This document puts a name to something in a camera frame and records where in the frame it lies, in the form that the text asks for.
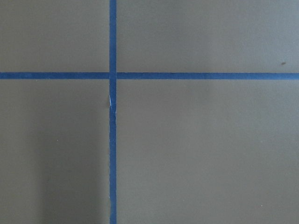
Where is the long vertical blue tape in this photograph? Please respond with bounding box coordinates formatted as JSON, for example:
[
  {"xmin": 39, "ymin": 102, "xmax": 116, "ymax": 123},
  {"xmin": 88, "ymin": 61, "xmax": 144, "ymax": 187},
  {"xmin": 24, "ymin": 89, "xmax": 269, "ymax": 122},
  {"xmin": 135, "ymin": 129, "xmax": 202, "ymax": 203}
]
[{"xmin": 109, "ymin": 0, "xmax": 117, "ymax": 224}]

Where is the long horizontal blue tape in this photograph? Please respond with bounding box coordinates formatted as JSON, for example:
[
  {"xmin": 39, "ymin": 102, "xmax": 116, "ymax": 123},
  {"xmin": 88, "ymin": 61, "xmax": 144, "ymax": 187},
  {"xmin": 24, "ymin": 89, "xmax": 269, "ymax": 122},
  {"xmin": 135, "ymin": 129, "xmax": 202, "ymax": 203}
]
[{"xmin": 0, "ymin": 72, "xmax": 299, "ymax": 80}]

